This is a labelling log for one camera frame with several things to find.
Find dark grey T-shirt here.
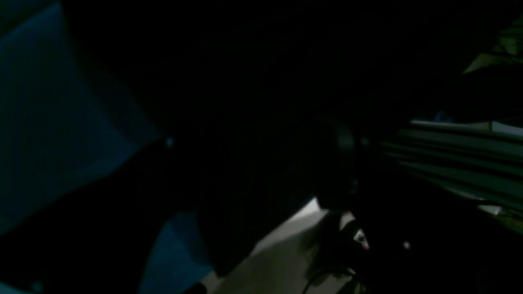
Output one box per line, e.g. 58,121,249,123
60,0,522,275

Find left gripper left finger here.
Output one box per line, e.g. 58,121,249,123
0,139,190,294

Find blue table cloth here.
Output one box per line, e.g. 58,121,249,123
0,0,213,294

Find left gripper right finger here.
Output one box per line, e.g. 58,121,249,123
315,122,522,294

